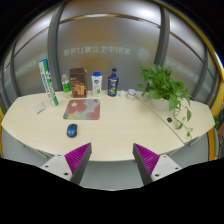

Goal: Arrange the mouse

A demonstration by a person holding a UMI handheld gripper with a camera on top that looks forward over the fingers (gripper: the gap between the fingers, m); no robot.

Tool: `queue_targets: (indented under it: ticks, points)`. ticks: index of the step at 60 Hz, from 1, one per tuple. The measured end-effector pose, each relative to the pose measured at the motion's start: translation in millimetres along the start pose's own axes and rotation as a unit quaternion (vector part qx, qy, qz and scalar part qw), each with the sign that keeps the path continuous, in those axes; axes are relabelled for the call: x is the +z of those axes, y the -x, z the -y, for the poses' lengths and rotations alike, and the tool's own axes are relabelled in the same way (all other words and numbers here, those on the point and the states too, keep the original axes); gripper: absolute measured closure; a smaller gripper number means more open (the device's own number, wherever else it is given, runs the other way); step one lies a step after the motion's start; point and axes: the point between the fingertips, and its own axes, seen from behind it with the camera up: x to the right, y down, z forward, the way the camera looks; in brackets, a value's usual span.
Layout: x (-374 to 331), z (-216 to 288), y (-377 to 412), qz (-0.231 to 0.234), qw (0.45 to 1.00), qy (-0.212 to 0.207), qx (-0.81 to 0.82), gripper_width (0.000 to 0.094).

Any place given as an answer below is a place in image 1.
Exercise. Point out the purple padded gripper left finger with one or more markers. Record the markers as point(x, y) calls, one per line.
point(70, 166)

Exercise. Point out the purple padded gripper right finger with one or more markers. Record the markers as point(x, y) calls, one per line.
point(152, 166)

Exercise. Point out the blue computer mouse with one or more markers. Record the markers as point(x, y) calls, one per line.
point(72, 130)

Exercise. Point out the floral mouse pad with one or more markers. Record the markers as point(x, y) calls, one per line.
point(82, 109)

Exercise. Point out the small white packet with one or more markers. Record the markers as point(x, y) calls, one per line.
point(39, 107)

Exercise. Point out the small white jar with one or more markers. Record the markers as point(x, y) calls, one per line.
point(131, 94)

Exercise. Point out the green potted plant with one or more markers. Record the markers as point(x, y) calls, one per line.
point(161, 86)

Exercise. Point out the crumpled white tissue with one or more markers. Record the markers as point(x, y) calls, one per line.
point(122, 94)

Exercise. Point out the green clear plastic bottle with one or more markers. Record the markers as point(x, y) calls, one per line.
point(66, 86)

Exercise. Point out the brown cardboard box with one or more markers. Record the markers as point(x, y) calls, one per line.
point(78, 82)

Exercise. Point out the white bottle blue cap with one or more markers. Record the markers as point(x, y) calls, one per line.
point(96, 83)

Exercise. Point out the dark blue bottle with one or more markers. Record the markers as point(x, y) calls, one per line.
point(113, 81)

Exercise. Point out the white blue shuttlecock tube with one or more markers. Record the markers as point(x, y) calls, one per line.
point(47, 81)

